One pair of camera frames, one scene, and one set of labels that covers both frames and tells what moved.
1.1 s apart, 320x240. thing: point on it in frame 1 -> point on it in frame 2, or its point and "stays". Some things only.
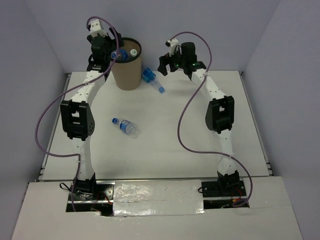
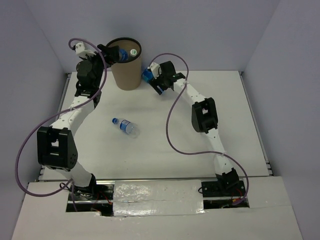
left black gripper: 113,42 -> 111,53
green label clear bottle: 133,52 stays
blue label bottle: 122,54 stays
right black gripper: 165,60 -> 154,83
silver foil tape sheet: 157,197 stays
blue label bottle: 149,76 stays
